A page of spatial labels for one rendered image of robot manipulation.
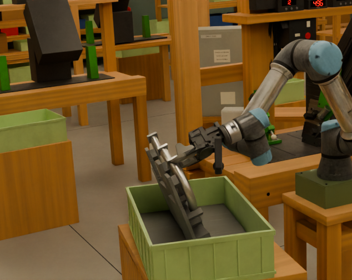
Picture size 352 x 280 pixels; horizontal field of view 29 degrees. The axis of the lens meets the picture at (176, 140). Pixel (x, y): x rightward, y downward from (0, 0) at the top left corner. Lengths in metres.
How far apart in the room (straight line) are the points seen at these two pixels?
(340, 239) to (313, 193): 0.21
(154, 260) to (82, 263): 2.27
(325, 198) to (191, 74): 1.05
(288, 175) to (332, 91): 0.67
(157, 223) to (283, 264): 0.54
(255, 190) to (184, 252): 0.86
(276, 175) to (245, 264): 0.83
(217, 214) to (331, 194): 0.45
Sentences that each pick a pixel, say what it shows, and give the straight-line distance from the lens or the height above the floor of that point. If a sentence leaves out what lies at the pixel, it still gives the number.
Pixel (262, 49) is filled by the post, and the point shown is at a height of 1.35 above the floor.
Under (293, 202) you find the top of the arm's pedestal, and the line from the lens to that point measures 2.87.
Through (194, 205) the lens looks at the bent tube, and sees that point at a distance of 2.27.
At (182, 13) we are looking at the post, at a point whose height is 1.57.
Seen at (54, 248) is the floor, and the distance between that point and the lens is 4.73.
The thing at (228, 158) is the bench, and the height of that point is 0.88.
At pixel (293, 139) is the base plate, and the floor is 0.90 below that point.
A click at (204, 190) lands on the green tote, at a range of 2.82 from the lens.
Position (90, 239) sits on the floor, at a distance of 4.82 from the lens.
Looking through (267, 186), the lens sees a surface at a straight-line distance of 3.04.
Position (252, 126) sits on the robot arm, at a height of 1.27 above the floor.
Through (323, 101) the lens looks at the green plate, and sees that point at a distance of 3.51.
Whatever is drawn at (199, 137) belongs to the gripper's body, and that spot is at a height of 1.25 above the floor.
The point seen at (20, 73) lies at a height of 0.40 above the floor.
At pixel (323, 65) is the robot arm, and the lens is 2.44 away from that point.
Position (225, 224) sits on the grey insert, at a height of 0.85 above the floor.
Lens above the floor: 1.83
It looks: 15 degrees down
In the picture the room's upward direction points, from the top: 3 degrees counter-clockwise
